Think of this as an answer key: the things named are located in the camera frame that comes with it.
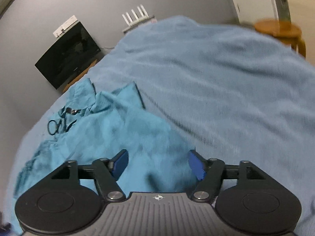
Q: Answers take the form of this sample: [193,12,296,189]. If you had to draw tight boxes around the bed with blue sheet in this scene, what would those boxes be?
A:
[0,15,315,236]

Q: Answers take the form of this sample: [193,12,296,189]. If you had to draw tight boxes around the black flat screen television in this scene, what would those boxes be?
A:
[34,21,102,90]

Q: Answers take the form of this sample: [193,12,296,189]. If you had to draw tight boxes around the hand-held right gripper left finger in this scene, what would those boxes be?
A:
[50,149,129,202]

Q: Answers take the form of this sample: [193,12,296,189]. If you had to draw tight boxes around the white wall socket strip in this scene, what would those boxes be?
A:
[53,15,78,38]

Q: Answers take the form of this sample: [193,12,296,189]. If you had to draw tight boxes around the wooden television stand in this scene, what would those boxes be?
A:
[61,59,100,94]

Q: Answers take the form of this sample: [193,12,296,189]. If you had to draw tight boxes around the white router with antennas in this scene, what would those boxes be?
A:
[122,4,150,29]

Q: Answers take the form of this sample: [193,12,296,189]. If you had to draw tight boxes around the small white side table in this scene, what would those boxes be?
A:
[122,16,158,33]

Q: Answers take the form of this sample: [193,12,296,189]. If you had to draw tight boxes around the teal jacket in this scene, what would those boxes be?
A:
[15,78,200,198]

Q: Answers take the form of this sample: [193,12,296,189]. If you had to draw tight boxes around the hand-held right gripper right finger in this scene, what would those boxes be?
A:
[188,149,267,202]

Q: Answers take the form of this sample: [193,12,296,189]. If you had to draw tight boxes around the white wall unit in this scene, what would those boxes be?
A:
[0,0,17,14]

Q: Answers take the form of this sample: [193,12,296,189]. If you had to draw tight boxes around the round wooden stool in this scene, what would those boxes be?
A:
[253,18,307,58]

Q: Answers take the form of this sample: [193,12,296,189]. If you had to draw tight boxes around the white door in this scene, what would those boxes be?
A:
[225,0,315,65]

